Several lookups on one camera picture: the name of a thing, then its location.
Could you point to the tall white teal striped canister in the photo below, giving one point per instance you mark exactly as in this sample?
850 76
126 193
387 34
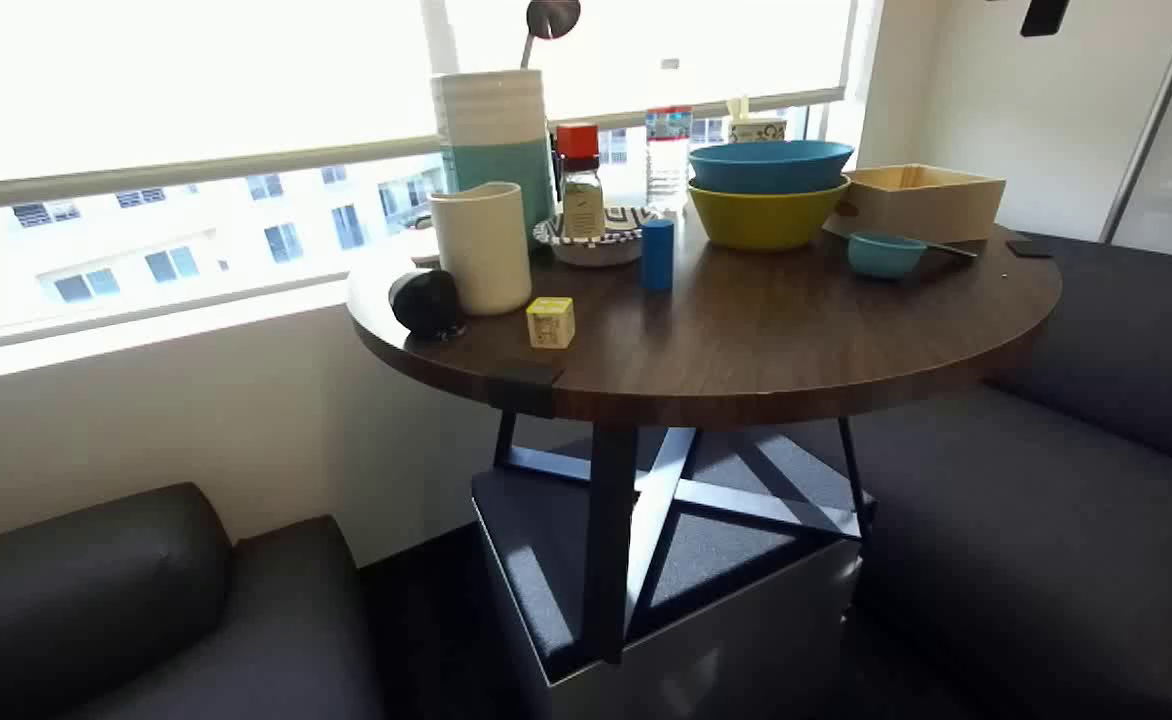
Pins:
491 122

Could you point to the patterned small plate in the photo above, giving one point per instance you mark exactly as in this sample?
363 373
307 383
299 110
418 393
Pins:
592 253

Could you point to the dark leather sofa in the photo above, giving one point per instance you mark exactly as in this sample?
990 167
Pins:
147 612

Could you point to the small flat black item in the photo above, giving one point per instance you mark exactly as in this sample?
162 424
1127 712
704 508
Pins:
1028 245

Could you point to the small beige jar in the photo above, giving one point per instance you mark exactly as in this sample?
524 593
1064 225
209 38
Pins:
585 207

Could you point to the cream cylindrical cup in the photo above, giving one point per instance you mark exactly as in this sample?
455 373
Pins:
483 253

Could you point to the yellow bowl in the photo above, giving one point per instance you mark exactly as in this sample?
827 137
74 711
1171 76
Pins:
766 223

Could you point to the wooden box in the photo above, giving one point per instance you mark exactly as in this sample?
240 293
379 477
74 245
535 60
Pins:
927 207

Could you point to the white roller window blind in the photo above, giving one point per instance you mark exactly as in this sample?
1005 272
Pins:
688 47
187 81

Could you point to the dark fabric bench sofa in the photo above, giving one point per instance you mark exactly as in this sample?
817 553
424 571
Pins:
1076 535

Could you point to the blue cylinder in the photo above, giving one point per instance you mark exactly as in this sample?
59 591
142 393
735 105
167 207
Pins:
656 258

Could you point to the yellow cube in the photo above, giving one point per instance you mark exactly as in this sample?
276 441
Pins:
550 327

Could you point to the patterned paper cup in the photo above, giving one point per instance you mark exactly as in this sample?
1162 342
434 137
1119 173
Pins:
759 131

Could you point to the clear plastic water bottle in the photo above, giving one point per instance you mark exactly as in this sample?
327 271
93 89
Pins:
668 155

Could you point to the small teal bowl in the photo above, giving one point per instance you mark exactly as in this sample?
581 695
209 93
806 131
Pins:
887 258

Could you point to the round metal ladle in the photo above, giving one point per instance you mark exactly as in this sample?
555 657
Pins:
550 19

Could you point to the blue bowl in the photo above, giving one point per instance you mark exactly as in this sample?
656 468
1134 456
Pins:
768 167

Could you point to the red capped bottle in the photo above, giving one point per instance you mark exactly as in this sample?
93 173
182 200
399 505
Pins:
576 144

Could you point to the small black round object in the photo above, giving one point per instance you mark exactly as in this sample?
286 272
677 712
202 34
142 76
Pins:
424 305

